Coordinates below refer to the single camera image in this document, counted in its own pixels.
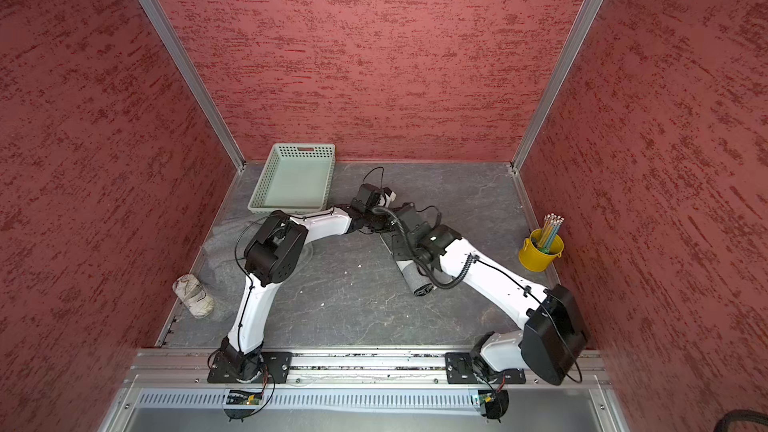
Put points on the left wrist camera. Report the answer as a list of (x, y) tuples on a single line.
[(370, 196)]

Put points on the pale green plastic basket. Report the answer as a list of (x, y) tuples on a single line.
[(296, 179)]

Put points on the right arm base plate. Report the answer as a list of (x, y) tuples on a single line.
[(469, 368)]

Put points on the right corner aluminium post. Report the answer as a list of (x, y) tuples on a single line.
[(579, 31)]

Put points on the crumpled beige rag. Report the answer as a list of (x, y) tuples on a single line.
[(192, 294)]

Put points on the grey cloth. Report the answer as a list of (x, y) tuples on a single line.
[(220, 274)]

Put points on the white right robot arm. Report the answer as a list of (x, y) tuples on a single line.
[(550, 332)]

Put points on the colored pencils bundle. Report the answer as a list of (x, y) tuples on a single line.
[(552, 223)]

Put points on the black white checkered scarf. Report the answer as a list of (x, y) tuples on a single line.
[(417, 282)]

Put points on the yellow pencil bucket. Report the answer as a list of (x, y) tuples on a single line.
[(535, 260)]

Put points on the corner aluminium post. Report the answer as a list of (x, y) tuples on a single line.
[(579, 31), (170, 39)]

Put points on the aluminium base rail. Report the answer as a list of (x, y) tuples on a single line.
[(382, 367)]

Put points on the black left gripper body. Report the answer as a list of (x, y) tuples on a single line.
[(379, 221)]

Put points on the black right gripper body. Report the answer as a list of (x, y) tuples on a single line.
[(404, 248)]

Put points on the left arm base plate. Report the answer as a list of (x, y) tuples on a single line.
[(272, 366)]

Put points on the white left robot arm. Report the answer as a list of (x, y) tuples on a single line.
[(271, 257)]

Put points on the left corner aluminium post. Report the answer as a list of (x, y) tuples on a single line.
[(170, 39)]

